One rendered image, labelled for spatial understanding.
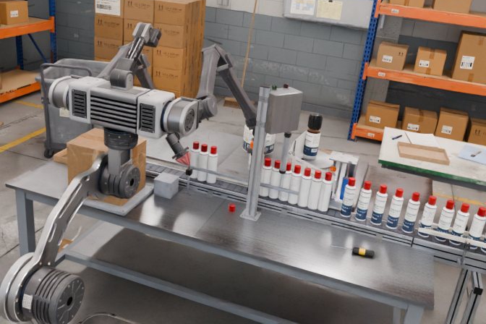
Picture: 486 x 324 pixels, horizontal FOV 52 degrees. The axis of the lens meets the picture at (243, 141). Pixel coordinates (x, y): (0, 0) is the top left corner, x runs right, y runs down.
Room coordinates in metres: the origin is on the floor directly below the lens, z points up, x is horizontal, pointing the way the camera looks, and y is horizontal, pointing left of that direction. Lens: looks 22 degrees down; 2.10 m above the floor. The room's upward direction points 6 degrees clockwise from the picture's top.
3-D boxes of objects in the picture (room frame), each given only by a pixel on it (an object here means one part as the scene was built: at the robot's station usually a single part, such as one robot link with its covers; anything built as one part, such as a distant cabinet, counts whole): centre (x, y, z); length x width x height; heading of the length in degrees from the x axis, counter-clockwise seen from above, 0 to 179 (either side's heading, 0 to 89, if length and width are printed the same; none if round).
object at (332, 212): (2.36, -0.08, 0.86); 1.65 x 0.08 x 0.04; 73
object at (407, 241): (2.36, -0.08, 0.85); 1.65 x 0.11 x 0.05; 73
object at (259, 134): (2.21, -0.08, 1.16); 0.04 x 0.04 x 0.67; 73
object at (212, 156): (2.43, 0.15, 0.98); 0.05 x 0.05 x 0.20
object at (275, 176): (2.33, -0.19, 0.98); 0.05 x 0.05 x 0.20
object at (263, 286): (2.58, -0.01, 0.40); 2.04 x 1.25 x 0.81; 73
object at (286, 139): (2.22, -0.21, 1.18); 0.04 x 0.04 x 0.21
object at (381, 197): (2.17, -0.69, 0.98); 0.05 x 0.05 x 0.20
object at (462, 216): (2.07, -1.04, 0.98); 0.05 x 0.05 x 0.20
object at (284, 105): (2.25, -0.16, 1.38); 0.17 x 0.10 x 0.19; 128
